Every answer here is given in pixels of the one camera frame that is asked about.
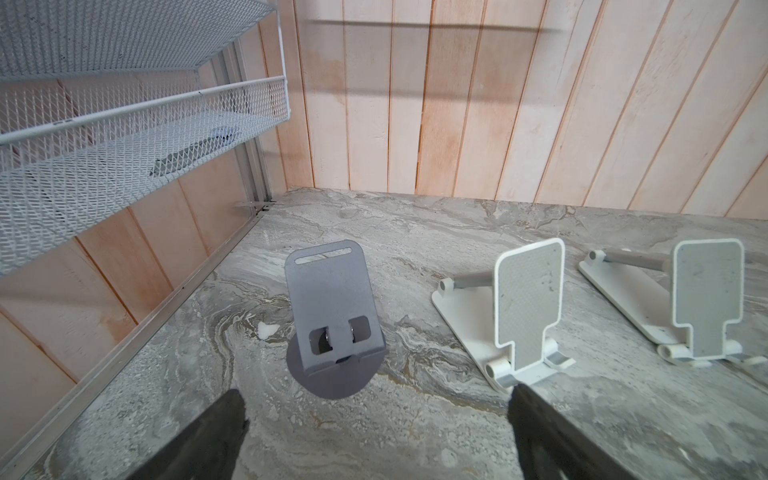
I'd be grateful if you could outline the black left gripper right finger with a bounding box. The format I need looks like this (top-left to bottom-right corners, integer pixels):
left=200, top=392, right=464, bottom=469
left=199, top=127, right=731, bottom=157
left=507, top=383, right=634, bottom=480

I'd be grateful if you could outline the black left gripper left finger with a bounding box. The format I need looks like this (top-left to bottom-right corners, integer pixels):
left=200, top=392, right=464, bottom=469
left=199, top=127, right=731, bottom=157
left=128, top=389, right=249, bottom=479

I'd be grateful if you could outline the grey round stand front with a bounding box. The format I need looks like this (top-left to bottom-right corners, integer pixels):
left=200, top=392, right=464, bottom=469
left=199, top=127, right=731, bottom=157
left=284, top=240, right=387, bottom=400

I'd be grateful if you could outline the white stand far-left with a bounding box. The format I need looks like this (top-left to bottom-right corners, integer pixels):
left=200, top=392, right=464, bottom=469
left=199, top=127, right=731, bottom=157
left=431, top=238, right=575, bottom=394

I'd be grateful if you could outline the white stand of purple phone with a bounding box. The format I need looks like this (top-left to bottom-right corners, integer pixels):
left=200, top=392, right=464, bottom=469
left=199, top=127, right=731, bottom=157
left=578, top=238, right=767, bottom=368

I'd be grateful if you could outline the white wire mesh shelf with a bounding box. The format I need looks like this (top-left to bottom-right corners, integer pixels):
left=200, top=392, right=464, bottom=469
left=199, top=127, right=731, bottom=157
left=1, top=1, right=290, bottom=274

